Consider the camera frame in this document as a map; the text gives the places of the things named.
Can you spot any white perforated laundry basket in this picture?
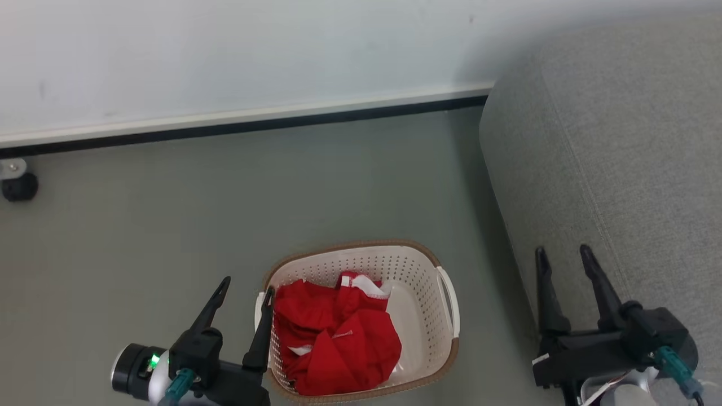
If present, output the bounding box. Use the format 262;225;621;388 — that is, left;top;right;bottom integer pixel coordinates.
255;240;461;405

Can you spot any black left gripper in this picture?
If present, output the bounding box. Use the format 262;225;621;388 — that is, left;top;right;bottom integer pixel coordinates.
169;276;276;406

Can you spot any teal plug cable left gripper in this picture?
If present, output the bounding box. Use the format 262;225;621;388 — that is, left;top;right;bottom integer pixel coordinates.
162;368;196;406

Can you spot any grey fabric sofa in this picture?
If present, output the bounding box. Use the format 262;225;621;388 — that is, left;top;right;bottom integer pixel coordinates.
478;11;722;406

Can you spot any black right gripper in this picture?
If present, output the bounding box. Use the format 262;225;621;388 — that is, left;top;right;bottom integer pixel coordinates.
532;244;699;389

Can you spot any teal plug cable gripper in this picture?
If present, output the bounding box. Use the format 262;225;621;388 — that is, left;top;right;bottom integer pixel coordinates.
654;346;706;406
162;368;196;406

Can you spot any red basketball jersey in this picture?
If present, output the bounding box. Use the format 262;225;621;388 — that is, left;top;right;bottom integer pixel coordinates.
273;279;403;396

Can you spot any black caster wheel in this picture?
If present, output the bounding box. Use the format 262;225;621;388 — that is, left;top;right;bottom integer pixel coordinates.
1;172;39;203

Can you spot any teal plug cable right gripper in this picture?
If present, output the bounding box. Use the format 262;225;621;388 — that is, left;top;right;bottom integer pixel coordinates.
654;346;706;406

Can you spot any grey metal partition foot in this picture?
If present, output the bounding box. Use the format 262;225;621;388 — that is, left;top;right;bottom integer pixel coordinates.
0;158;28;181

